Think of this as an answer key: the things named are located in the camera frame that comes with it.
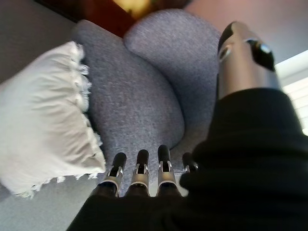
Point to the grey fabric armchair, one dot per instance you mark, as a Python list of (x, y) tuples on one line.
[(134, 101)]

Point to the white window blind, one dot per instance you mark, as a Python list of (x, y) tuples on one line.
[(298, 91)]

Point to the cream fringed cushion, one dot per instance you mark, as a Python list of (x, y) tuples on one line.
[(43, 108)]

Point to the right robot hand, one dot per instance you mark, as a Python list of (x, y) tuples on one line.
[(240, 168)]

